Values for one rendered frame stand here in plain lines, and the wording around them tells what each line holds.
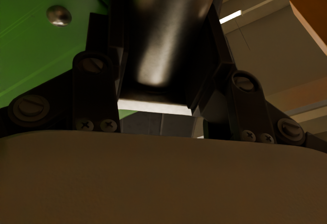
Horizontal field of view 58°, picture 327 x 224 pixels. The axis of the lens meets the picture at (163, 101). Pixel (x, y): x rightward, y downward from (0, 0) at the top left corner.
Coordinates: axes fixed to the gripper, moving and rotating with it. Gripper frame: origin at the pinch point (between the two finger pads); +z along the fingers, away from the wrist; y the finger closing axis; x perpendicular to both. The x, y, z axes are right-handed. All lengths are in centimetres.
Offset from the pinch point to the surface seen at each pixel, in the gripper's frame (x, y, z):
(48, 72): -4.7, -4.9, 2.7
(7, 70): -5.0, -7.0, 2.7
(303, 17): -18, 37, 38
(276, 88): -308, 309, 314
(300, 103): -164, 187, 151
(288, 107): -172, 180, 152
